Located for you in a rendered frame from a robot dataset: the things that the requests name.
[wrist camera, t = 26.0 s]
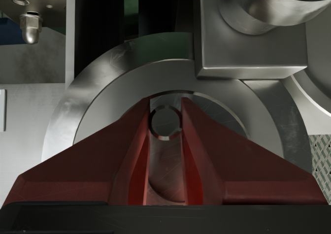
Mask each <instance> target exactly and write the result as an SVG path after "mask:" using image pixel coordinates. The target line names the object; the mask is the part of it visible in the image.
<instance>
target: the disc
mask: <svg viewBox="0 0 331 234"><path fill-rule="evenodd" d="M166 59H189V60H195V50H194V33H185V32H167V33H156V34H150V35H146V36H142V37H138V38H135V39H132V40H130V41H127V42H125V43H122V44H120V45H118V46H116V47H114V48H112V49H110V50H109V51H107V52H105V53H104V54H102V55H101V56H99V57H98V58H96V59H95V60H94V61H93V62H91V63H90V64H89V65H88V66H87V67H86V68H84V69H83V70H82V71H81V72H80V73H79V74H78V75H77V77H76V78H75V79H74V80H73V81H72V82H71V84H70V85H69V86H68V88H67V89H66V91H65V92H64V94H63V95H62V97H61V99H60V100H59V102H58V104H57V106H56V108H55V110H54V112H53V114H52V117H51V119H50V122H49V125H48V128H47V131H46V135H45V139H44V144H43V149H42V158H41V162H43V161H45V160H47V159H49V158H51V157H52V156H54V155H56V154H58V153H60V152H61V151H63V150H65V149H67V148H69V147H70V146H72V143H73V139H74V136H75V132H76V130H77V127H78V125H79V122H80V120H81V118H82V116H83V114H84V113H85V111H86V109H87V108H88V106H89V105H90V103H91V102H92V101H93V99H94V98H95V97H96V96H97V95H98V93H99V92H100V91H101V90H102V89H103V88H104V87H105V86H107V85H108V84H109V83H110V82H111V81H113V80H114V79H115V78H117V77H118V76H120V75H121V74H123V73H125V72H127V71H128V70H130V69H133V68H135V67H137V66H140V65H143V64H146V63H150V62H153V61H159V60H166ZM241 80H242V81H243V82H244V83H245V84H247V85H248V86H249V87H250V88H251V89H252V90H253V91H254V92H255V93H256V94H257V95H258V96H259V97H260V99H261V100H262V101H263V103H264V104H265V105H266V107H267V108H268V110H269V111H270V113H271V115H272V117H273V119H274V121H275V123H276V125H277V128H278V130H279V133H280V136H281V140H282V144H283V149H284V156H285V160H287V161H289V162H290V163H292V164H294V165H296V166H298V167H299V168H301V169H303V170H305V171H307V172H308V173H310V174H312V154H311V147H310V142H309V137H308V133H307V130H306V126H305V124H304V121H303V118H302V116H301V113H300V111H299V109H298V107H297V105H296V103H295V101H294V100H293V98H292V96H291V95H290V93H289V92H288V90H287V89H286V88H285V86H284V85H283V84H282V82H281V81H280V80H279V79H278V78H277V79H241Z"/></svg>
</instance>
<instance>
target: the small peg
mask: <svg viewBox="0 0 331 234"><path fill-rule="evenodd" d="M149 130H150V132H151V134H152V135H153V136H154V137H156V138H157V139H160V140H172V139H174V138H176V137H177V136H178V135H179V134H180V133H181V131H182V114H181V113H180V112H179V110H178V109H176V108H175V107H173V106H170V105H161V106H158V107H157V108H155V109H154V110H153V111H152V112H151V114H150V116H149Z"/></svg>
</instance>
